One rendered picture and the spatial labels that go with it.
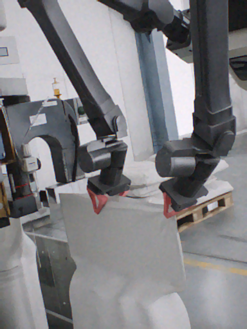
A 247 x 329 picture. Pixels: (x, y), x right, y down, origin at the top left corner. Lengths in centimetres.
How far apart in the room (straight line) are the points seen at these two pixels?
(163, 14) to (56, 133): 49
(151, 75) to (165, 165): 648
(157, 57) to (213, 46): 633
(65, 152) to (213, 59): 79
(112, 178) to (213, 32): 52
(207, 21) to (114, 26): 641
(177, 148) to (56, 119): 68
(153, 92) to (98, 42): 119
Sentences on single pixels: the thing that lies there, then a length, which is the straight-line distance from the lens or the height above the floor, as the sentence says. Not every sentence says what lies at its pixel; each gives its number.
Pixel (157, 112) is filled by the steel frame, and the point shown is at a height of 95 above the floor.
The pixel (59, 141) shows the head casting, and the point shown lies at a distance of 150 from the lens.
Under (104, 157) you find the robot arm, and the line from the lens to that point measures 112.
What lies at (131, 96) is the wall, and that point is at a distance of 719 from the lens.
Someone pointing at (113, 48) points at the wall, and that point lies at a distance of 710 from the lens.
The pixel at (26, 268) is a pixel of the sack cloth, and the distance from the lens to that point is 177.
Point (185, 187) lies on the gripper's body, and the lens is 98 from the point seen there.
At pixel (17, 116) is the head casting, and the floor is 130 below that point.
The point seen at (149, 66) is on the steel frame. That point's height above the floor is 167.
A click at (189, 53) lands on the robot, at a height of 140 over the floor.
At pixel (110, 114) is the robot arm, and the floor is 127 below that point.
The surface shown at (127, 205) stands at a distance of 116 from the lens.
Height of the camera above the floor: 131
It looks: 8 degrees down
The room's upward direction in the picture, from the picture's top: 10 degrees counter-clockwise
